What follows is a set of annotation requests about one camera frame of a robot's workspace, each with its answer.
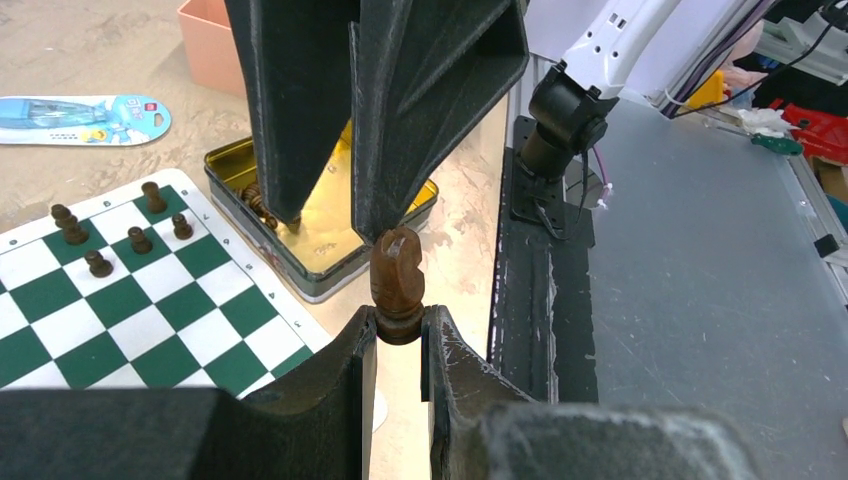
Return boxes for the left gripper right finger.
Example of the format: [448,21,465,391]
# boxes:
[421,305,762,479]

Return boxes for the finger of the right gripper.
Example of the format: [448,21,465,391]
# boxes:
[226,0,360,223]
[350,0,529,244]

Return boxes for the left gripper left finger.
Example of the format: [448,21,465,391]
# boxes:
[1,306,376,479]

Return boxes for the brown chess knight piece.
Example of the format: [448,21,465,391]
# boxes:
[369,226,425,345]

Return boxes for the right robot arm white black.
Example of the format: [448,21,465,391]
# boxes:
[226,1,769,244]

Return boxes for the brown chess pieces pile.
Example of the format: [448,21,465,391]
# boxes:
[236,181,302,234]

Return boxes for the gold tin brown pieces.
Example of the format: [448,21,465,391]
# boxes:
[203,119,440,305]

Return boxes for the green white chess mat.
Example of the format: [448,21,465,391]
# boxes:
[0,168,389,432]

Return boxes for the peach plastic file organizer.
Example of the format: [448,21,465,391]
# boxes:
[177,0,246,98]

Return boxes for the blue white packaged item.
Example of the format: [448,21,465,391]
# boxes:
[1,94,172,146]

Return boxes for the black metal base frame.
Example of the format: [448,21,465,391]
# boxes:
[487,116,599,403]

